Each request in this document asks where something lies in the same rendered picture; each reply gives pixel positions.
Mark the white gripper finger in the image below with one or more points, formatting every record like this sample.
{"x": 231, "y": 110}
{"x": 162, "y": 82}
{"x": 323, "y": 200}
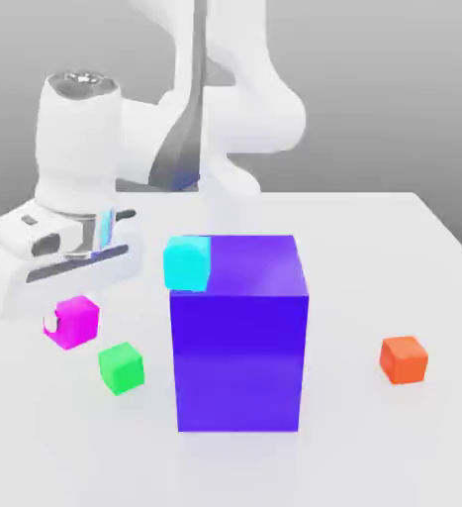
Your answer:
{"x": 50, "y": 323}

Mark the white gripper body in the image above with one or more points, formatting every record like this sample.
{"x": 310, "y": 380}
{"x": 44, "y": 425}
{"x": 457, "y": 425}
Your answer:
{"x": 72, "y": 283}

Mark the small magenta cube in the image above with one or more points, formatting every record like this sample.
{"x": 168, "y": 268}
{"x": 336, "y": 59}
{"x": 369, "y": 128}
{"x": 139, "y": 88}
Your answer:
{"x": 78, "y": 323}

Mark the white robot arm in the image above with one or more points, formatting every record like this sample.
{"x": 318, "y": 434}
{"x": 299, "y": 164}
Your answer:
{"x": 80, "y": 130}

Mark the small green cube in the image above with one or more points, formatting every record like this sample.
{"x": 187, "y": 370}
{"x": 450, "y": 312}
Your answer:
{"x": 121, "y": 369}

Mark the small cyan cube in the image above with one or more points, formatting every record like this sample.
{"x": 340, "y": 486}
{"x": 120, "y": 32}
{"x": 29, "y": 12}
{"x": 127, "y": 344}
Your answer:
{"x": 186, "y": 263}

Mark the small orange cube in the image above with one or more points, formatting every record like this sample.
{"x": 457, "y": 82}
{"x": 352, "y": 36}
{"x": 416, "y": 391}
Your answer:
{"x": 404, "y": 360}

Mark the large purple box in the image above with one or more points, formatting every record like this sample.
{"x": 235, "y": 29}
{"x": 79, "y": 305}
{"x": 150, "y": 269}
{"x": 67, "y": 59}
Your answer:
{"x": 238, "y": 356}

